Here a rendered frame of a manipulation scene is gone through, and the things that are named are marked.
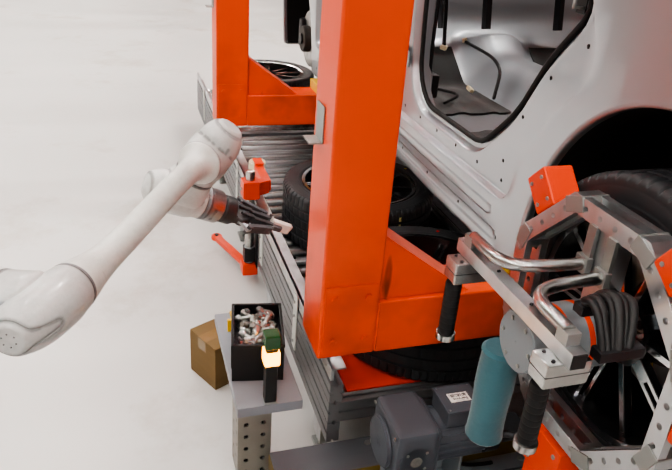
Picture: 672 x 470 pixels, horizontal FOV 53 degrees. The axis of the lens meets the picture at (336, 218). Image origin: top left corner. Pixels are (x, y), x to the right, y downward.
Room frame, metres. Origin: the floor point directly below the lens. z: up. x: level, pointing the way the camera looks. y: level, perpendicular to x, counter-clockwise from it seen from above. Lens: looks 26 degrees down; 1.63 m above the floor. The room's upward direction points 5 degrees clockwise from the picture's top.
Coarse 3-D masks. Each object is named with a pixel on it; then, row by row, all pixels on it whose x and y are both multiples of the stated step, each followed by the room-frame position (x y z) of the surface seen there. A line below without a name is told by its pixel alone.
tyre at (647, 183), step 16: (592, 176) 1.36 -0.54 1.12; (608, 176) 1.31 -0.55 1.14; (624, 176) 1.27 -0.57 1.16; (640, 176) 1.24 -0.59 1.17; (656, 176) 1.23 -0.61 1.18; (608, 192) 1.29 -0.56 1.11; (624, 192) 1.25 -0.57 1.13; (640, 192) 1.22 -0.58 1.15; (656, 192) 1.18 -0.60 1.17; (640, 208) 1.20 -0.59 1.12; (656, 208) 1.17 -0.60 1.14; (656, 224) 1.16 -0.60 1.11; (544, 272) 1.43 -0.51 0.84; (592, 432) 1.16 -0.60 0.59
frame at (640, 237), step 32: (576, 192) 1.26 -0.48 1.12; (544, 224) 1.33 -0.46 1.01; (608, 224) 1.16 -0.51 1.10; (640, 224) 1.14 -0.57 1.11; (544, 256) 1.40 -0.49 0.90; (640, 256) 1.06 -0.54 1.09; (544, 416) 1.19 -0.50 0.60; (576, 416) 1.18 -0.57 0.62; (576, 448) 1.08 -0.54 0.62; (608, 448) 1.06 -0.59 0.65; (640, 448) 0.96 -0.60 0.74
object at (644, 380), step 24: (576, 240) 1.41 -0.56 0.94; (624, 288) 1.21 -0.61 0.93; (648, 312) 1.16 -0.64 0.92; (648, 336) 1.13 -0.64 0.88; (624, 360) 1.16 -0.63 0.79; (648, 360) 1.13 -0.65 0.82; (600, 384) 1.29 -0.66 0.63; (624, 384) 1.14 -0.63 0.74; (648, 384) 1.09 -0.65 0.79; (576, 408) 1.22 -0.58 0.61; (600, 408) 1.22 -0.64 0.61; (624, 408) 1.13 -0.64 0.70; (648, 408) 1.23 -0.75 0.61; (600, 432) 1.14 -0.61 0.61; (624, 432) 1.11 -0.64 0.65
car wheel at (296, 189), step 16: (288, 176) 2.72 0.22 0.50; (304, 176) 2.74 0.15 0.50; (400, 176) 2.87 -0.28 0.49; (288, 192) 2.59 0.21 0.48; (304, 192) 2.56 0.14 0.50; (400, 192) 2.86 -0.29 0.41; (416, 192) 2.66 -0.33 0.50; (288, 208) 2.58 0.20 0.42; (304, 208) 2.48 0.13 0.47; (400, 208) 2.47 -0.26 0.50; (416, 208) 2.51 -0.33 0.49; (304, 224) 2.48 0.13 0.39; (400, 224) 2.45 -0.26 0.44; (416, 224) 2.51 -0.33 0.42; (304, 240) 2.48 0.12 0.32
